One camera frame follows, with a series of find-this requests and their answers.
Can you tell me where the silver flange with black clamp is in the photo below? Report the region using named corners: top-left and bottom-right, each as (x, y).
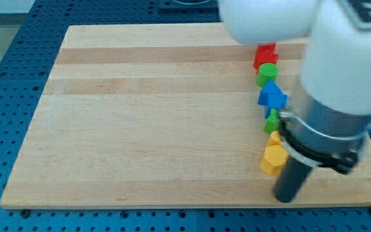
top-left (278, 80), bottom-right (371, 175)

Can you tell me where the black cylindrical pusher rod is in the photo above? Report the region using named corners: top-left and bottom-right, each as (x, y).
top-left (272, 156), bottom-right (313, 203)

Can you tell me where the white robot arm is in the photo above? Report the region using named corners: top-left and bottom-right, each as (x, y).
top-left (218, 0), bottom-right (371, 202)

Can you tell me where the yellow block behind hexagon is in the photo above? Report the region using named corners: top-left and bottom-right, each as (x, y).
top-left (267, 131), bottom-right (283, 146)

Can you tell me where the green star block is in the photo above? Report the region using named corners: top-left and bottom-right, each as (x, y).
top-left (263, 108), bottom-right (280, 134)

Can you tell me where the blue cube block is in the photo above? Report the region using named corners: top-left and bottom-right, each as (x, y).
top-left (265, 93), bottom-right (288, 118)

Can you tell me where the blue triangle block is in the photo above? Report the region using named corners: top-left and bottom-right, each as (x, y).
top-left (258, 81), bottom-right (283, 105)

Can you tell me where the green cylinder block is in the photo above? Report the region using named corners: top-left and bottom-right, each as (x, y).
top-left (257, 63), bottom-right (279, 87)

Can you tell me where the red pentagon block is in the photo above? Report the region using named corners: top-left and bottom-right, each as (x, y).
top-left (253, 50), bottom-right (279, 72)

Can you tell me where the red block at back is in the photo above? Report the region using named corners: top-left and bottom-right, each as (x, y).
top-left (257, 43), bottom-right (276, 53)

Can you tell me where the light wooden board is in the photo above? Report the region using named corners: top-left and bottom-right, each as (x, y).
top-left (0, 22), bottom-right (371, 210)

